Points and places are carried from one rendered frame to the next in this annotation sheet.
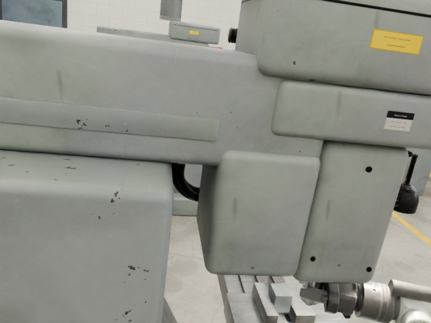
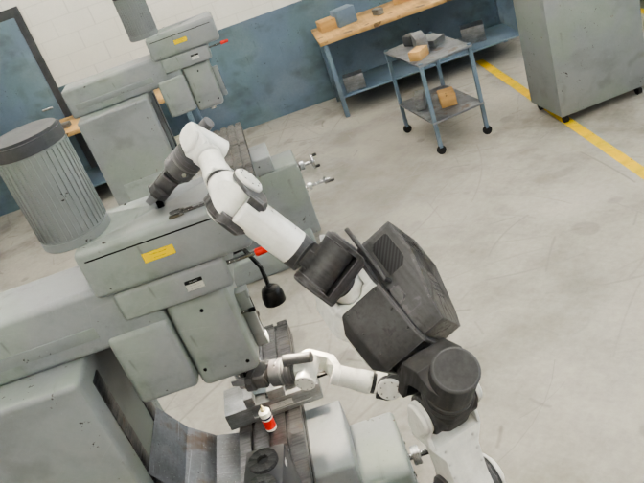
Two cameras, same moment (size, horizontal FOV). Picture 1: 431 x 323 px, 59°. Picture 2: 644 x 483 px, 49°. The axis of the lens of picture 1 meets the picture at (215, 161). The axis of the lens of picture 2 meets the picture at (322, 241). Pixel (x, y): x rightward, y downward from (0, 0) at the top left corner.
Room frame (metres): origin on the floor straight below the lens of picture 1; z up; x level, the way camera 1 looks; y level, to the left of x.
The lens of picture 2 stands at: (-0.99, -1.05, 2.60)
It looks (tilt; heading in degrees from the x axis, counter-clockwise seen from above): 28 degrees down; 12
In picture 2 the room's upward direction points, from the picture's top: 20 degrees counter-clockwise
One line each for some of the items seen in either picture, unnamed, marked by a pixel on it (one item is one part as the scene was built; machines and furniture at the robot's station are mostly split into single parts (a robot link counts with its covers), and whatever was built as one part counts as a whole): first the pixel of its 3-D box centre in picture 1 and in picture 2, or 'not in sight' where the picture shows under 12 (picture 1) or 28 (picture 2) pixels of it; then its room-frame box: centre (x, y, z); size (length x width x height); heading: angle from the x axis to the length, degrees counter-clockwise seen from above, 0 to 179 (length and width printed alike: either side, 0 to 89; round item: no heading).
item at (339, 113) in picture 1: (337, 105); (175, 270); (0.79, -0.23, 1.68); 0.34 x 0.24 x 0.10; 100
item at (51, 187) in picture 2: not in sight; (51, 185); (0.75, -0.03, 2.05); 0.20 x 0.20 x 0.32
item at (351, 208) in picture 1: (331, 199); (214, 321); (0.79, -0.27, 1.47); 0.21 x 0.19 x 0.32; 10
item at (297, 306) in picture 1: (295, 303); (274, 380); (0.97, -0.30, 1.05); 0.15 x 0.06 x 0.04; 11
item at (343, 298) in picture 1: (350, 297); (267, 374); (0.78, -0.36, 1.23); 0.13 x 0.12 x 0.10; 171
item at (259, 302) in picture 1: (285, 313); (270, 390); (0.97, -0.27, 1.01); 0.35 x 0.15 x 0.11; 101
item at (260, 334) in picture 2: not in sight; (251, 315); (0.81, -0.38, 1.45); 0.04 x 0.04 x 0.21; 10
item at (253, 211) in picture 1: (249, 193); (156, 340); (0.76, -0.08, 1.47); 0.24 x 0.19 x 0.26; 10
